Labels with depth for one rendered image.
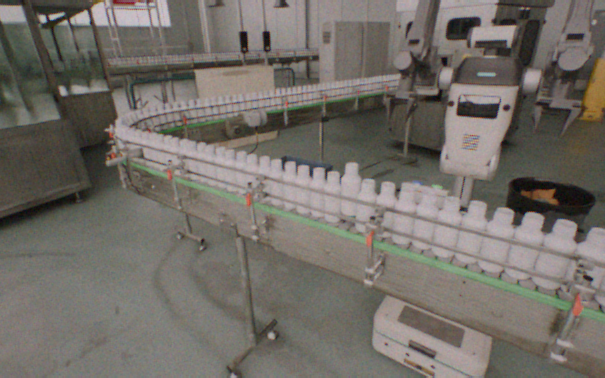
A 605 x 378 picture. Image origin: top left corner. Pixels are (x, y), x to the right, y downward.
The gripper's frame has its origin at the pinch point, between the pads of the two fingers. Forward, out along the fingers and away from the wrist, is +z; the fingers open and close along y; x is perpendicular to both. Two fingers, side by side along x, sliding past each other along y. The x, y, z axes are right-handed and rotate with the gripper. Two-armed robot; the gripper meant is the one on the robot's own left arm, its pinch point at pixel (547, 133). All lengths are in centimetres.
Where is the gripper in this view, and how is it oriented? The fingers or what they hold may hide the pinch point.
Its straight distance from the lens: 117.4
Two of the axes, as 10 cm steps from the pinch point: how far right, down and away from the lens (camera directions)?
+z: -2.7, 9.6, 0.2
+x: 4.5, 1.0, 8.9
